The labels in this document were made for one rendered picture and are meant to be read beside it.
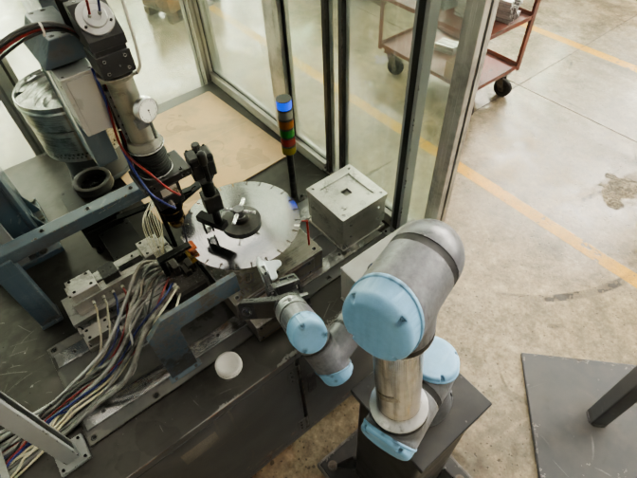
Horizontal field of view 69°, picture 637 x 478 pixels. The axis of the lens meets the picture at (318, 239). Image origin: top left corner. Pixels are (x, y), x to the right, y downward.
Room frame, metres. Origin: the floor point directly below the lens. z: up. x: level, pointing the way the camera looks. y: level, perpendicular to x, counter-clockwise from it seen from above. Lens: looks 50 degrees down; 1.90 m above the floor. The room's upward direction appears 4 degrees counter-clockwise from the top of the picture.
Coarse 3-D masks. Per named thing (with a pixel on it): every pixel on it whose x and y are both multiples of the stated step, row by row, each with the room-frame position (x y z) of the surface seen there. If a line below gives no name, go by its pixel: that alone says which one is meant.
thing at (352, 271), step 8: (392, 232) 0.85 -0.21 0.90; (384, 240) 0.83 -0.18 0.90; (368, 248) 0.80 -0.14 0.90; (376, 248) 0.80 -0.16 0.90; (360, 256) 0.78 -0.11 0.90; (368, 256) 0.78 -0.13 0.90; (376, 256) 0.77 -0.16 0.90; (352, 264) 0.75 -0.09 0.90; (360, 264) 0.75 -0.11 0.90; (368, 264) 0.75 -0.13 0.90; (344, 272) 0.73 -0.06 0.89; (352, 272) 0.72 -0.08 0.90; (360, 272) 0.72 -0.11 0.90; (344, 280) 0.73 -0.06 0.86; (352, 280) 0.70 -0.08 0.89; (344, 288) 0.73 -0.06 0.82; (344, 296) 0.73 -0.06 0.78
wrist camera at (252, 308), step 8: (240, 304) 0.60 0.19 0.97; (248, 304) 0.59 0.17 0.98; (256, 304) 0.59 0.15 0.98; (264, 304) 0.59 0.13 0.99; (272, 304) 0.58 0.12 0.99; (240, 312) 0.59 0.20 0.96; (248, 312) 0.58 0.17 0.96; (256, 312) 0.58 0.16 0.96; (264, 312) 0.58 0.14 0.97; (272, 312) 0.57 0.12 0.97
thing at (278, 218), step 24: (240, 192) 1.01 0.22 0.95; (264, 192) 1.00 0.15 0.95; (192, 216) 0.92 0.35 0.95; (264, 216) 0.90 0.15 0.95; (288, 216) 0.89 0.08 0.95; (192, 240) 0.83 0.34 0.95; (216, 240) 0.82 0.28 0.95; (240, 240) 0.82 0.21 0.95; (264, 240) 0.81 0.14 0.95; (288, 240) 0.81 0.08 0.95; (216, 264) 0.74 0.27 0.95; (240, 264) 0.74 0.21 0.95
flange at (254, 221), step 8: (232, 208) 0.93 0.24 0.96; (248, 208) 0.93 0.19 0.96; (224, 216) 0.90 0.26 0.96; (232, 216) 0.88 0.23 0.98; (248, 216) 0.89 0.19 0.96; (256, 216) 0.89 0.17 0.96; (240, 224) 0.86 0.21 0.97; (248, 224) 0.86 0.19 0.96; (256, 224) 0.86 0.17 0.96; (232, 232) 0.84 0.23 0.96; (240, 232) 0.84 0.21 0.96; (248, 232) 0.84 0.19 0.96
